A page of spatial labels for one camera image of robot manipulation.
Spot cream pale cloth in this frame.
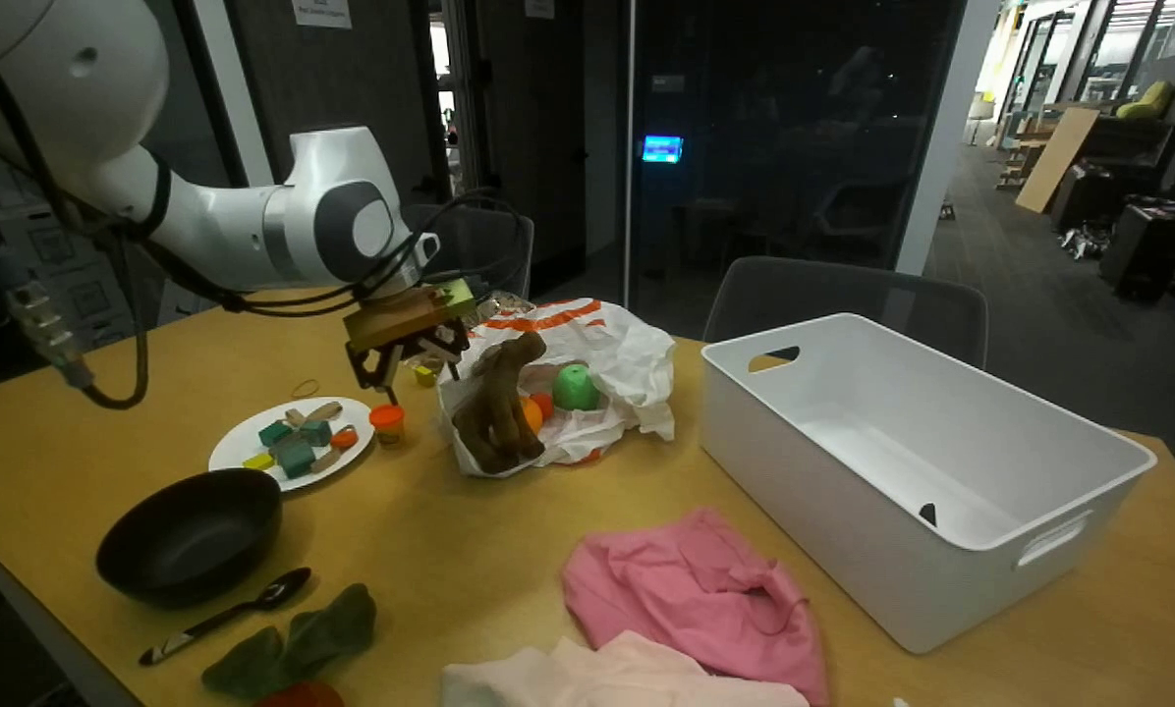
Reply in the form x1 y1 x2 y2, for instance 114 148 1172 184
437 628 814 707

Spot leaning wooden board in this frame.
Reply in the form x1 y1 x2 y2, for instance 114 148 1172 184
1015 99 1104 214

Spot orange small tub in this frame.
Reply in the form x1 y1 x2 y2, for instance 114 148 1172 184
366 399 408 438

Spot pink cloth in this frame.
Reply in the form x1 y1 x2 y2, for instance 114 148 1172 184
558 508 838 707

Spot white paper wall sign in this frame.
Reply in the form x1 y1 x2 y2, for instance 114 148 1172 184
286 0 355 32

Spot black bowl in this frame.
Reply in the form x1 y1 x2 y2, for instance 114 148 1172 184
95 468 286 608

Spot orange toy pear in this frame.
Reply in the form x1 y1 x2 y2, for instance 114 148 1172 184
518 388 560 434

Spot white round plate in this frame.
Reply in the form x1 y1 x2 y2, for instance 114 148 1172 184
205 391 379 500

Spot white orange plastic bag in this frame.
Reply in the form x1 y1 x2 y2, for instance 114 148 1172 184
437 295 681 481

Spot dark office chair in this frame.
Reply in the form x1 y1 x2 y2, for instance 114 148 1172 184
403 199 539 303

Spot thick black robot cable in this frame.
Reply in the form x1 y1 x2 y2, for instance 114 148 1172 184
0 11 158 411

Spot grey equipment rack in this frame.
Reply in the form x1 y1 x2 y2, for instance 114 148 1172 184
0 129 137 383

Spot black spoon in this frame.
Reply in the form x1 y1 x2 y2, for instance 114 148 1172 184
133 565 315 666

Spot thin black wrist cables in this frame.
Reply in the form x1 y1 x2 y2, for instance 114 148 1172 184
149 193 448 322

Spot plush red rose green leaves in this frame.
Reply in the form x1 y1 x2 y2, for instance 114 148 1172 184
201 581 379 707

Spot beige wooden peg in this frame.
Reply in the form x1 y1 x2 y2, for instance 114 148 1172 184
284 395 348 430

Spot green toy apple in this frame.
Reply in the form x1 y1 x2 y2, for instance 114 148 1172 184
550 361 605 411

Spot yellow-green lounge chair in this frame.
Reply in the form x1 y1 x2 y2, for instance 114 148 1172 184
1113 76 1175 127

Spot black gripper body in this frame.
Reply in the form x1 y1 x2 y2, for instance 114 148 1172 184
370 328 454 381

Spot wide wrist camera bar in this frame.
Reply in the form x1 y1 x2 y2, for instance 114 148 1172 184
341 276 480 352

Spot small blue lit screen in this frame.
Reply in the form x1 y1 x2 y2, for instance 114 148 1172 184
637 129 686 170

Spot white plastic bin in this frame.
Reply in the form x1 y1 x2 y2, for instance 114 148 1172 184
694 307 1158 656

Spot dark box on floor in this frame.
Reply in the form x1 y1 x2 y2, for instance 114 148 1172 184
1099 193 1175 307

